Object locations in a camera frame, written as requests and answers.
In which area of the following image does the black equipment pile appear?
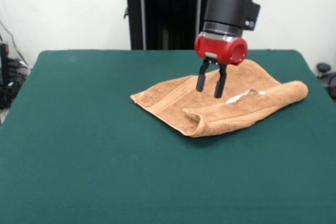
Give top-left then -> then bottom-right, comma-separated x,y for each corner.
0,58 -> 30,109

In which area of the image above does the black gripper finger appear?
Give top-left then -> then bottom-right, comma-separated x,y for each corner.
213,62 -> 228,99
195,58 -> 211,93

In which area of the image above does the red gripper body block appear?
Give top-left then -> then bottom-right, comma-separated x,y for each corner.
193,31 -> 249,66

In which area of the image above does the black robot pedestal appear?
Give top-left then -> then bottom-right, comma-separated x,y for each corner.
115,0 -> 211,51

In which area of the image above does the dark green table cloth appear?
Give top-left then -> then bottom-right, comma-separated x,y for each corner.
0,49 -> 336,224

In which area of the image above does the tan terry towel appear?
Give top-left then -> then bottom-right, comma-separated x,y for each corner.
130,58 -> 309,138

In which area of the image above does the black computer case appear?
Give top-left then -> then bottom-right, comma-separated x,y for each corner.
0,42 -> 11,88

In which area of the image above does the grey pedestal leg with caster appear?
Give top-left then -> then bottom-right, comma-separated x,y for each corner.
316,62 -> 336,96

